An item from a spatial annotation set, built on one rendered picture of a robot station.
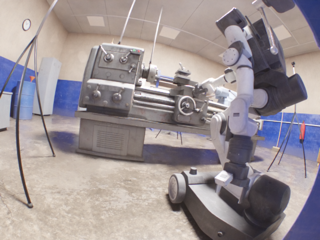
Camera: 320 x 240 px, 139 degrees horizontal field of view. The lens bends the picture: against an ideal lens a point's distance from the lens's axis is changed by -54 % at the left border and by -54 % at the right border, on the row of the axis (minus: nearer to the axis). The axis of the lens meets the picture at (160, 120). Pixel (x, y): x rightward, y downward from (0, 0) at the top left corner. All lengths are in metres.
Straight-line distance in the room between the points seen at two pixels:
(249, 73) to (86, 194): 1.02
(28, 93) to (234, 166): 3.70
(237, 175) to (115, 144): 1.28
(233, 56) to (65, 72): 5.43
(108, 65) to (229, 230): 1.68
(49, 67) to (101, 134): 3.57
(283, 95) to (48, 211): 1.18
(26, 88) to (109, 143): 2.71
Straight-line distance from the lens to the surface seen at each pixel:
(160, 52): 5.39
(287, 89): 0.61
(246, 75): 0.51
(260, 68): 0.70
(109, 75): 1.54
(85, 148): 1.59
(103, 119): 1.37
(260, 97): 0.63
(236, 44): 0.57
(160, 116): 1.56
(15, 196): 0.95
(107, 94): 1.37
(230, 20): 0.73
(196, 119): 1.54
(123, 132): 1.46
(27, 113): 3.68
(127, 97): 1.35
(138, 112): 1.52
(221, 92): 2.21
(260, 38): 0.78
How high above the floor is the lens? 0.55
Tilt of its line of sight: 2 degrees down
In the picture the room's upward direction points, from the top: 9 degrees clockwise
